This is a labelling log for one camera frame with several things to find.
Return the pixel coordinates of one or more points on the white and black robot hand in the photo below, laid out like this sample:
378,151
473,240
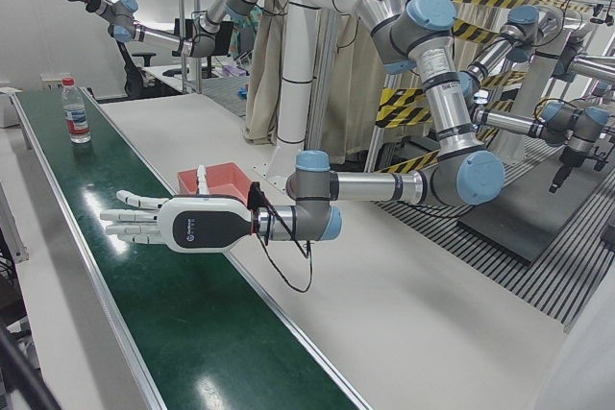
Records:
202,225

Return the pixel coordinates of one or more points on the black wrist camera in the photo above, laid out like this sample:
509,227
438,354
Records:
255,196

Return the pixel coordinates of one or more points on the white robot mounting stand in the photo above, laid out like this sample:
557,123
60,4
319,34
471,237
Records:
295,69

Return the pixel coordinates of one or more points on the black floor mat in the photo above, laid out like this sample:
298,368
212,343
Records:
519,223

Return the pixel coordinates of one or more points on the clear red-capped water bottle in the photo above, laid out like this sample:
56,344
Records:
77,117

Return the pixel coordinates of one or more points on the pink plastic basket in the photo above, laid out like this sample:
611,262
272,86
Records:
226,179

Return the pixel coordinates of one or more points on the black computer monitor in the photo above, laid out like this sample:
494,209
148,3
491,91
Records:
221,40

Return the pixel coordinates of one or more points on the black office chair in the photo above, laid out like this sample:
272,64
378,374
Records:
134,76

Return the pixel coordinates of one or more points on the black tripod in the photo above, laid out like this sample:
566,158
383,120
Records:
24,376

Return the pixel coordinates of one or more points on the beige curtain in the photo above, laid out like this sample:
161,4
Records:
262,74

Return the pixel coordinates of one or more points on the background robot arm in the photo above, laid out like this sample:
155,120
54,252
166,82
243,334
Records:
567,124
526,28

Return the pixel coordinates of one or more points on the silver blue-capped robot arm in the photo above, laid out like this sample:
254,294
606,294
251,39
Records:
154,35
447,107

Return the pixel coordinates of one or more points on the black background end effector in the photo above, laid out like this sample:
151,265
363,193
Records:
564,170

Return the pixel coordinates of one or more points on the green conveyor belt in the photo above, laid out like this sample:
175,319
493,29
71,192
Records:
192,314

